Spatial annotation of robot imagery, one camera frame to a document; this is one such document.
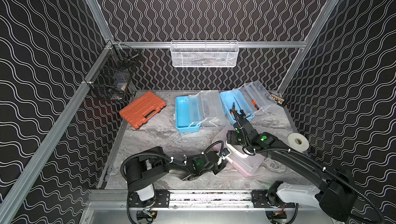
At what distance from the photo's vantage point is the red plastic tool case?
3.27 feet

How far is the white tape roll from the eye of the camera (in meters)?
0.93

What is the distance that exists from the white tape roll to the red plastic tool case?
860 mm
